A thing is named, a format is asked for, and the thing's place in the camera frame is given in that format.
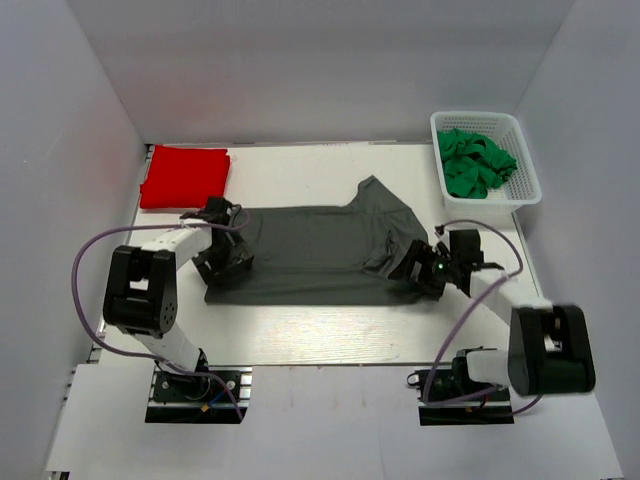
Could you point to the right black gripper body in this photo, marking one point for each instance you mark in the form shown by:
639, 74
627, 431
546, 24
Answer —
410, 263

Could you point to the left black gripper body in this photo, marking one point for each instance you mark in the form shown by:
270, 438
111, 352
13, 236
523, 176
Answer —
220, 267

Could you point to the dark grey t-shirt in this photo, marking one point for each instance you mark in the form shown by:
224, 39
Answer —
328, 255

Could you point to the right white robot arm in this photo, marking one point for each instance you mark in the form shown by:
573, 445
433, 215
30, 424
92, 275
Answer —
548, 351

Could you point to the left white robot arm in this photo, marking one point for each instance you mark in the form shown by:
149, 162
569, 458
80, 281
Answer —
141, 297

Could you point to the folded red t-shirt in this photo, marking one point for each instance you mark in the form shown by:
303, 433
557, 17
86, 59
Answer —
182, 178

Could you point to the crumpled green t-shirt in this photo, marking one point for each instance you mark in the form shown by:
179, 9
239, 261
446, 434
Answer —
473, 164

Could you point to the white plastic mesh basket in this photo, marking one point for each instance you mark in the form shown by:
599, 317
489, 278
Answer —
522, 189

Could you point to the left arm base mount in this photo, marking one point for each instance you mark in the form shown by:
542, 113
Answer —
174, 399

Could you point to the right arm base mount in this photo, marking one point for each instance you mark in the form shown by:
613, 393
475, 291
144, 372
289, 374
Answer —
459, 402

